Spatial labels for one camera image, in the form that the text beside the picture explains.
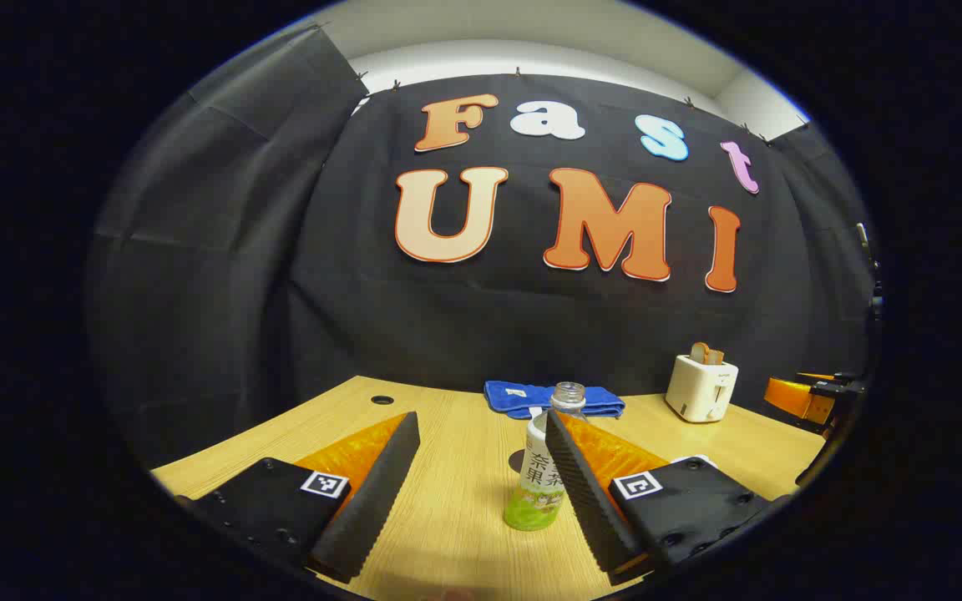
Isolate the clear water bottle green label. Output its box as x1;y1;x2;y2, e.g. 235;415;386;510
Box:
504;381;588;532

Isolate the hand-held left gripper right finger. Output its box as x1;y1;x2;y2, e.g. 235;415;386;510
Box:
544;409;774;585

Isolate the folded blue towel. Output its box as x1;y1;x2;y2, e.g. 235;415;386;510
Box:
484;381;625;420

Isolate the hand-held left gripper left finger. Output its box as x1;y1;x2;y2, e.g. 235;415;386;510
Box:
176;411;421;583

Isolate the cream toaster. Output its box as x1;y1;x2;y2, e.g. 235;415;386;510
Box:
665;354;739;424

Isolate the black backdrop cloth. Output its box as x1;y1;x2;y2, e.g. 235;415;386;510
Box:
89;25;878;468

